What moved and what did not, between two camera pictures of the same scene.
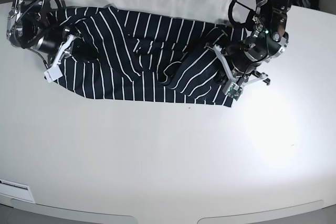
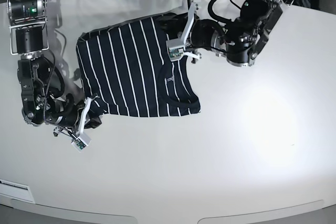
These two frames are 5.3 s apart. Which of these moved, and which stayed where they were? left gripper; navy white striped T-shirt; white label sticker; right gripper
Moved: left gripper; right gripper; navy white striped T-shirt
Stayed: white label sticker
